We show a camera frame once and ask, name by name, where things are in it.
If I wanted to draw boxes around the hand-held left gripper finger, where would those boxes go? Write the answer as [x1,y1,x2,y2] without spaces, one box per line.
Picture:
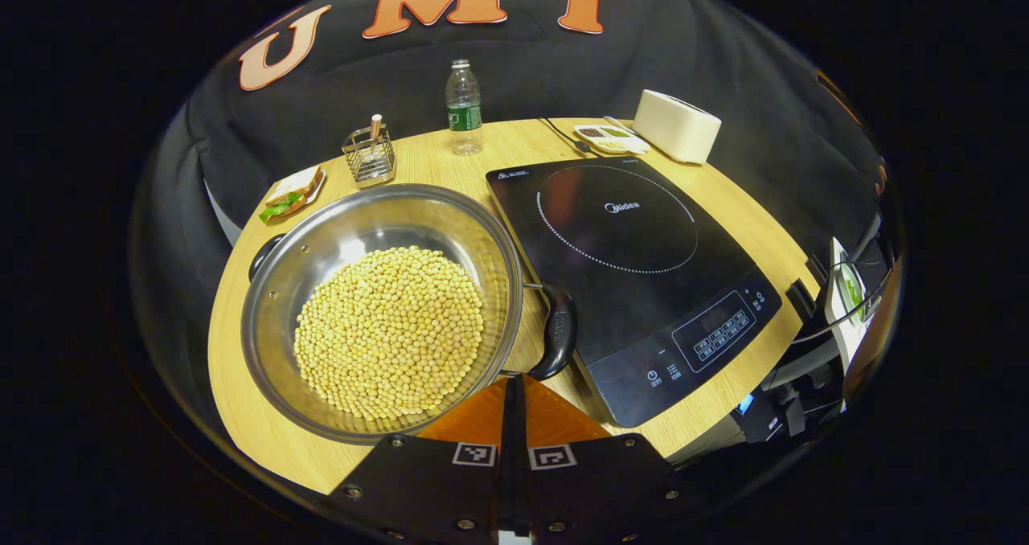
[330,375,515,545]
[514,375,692,545]

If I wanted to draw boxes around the pile of yellow soybeans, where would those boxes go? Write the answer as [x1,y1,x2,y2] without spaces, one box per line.
[293,246,485,421]

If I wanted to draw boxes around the black induction cooktop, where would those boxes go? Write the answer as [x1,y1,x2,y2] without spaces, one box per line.
[486,157,783,428]

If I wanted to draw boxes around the stainless steel pot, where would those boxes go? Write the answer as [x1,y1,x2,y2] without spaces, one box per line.
[241,183,578,446]

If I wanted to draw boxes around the white toaster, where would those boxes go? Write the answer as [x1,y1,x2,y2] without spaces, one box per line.
[633,89,722,165]

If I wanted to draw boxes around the white divided dish of beans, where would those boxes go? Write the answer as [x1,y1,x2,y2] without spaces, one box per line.
[574,124,650,157]

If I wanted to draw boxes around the white sandwich plate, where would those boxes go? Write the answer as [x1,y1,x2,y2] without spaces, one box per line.
[264,166,327,223]

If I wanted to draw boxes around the sandwich with lettuce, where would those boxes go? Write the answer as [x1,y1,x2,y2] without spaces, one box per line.
[259,167,324,224]

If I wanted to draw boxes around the clear plastic water bottle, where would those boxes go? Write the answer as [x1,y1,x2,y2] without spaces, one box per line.
[445,59,484,157]

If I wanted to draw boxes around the black power cable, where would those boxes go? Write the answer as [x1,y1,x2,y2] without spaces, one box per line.
[537,117,597,157]

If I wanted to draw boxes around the metal wire holder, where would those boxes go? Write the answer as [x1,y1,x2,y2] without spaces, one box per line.
[342,123,396,189]

